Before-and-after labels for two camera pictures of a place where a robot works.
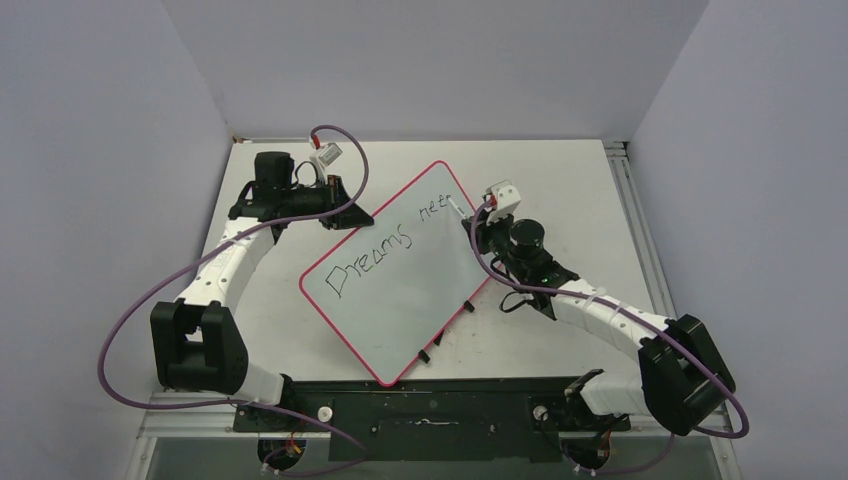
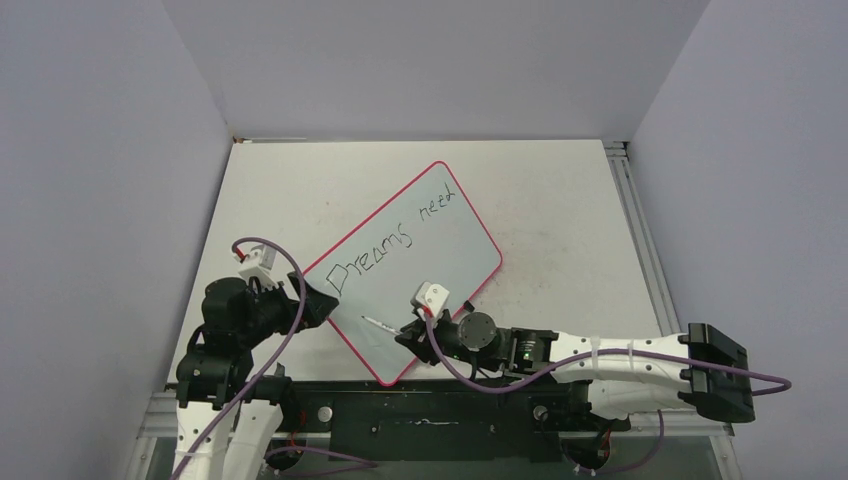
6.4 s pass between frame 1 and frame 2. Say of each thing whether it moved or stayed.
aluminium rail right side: stayed
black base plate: stayed
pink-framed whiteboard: stayed
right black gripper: moved
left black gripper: moved
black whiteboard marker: moved
